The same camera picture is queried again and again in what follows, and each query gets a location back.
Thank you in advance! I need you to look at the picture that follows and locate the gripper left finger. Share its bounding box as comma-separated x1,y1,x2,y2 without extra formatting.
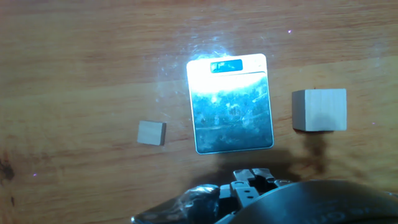
131,169,261,224

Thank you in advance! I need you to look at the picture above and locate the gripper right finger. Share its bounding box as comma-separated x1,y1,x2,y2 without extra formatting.
251,167,294,189

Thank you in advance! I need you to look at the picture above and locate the medium wooden cube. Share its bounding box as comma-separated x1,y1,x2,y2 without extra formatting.
291,88,348,133

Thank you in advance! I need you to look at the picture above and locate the small wooden cube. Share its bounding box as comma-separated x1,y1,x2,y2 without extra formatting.
137,120,167,146

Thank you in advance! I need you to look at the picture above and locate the silver pocket scale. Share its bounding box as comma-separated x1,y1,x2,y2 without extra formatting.
185,53,275,156

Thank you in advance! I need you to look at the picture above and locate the glossy wooden board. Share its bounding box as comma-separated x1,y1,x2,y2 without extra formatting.
0,0,398,224

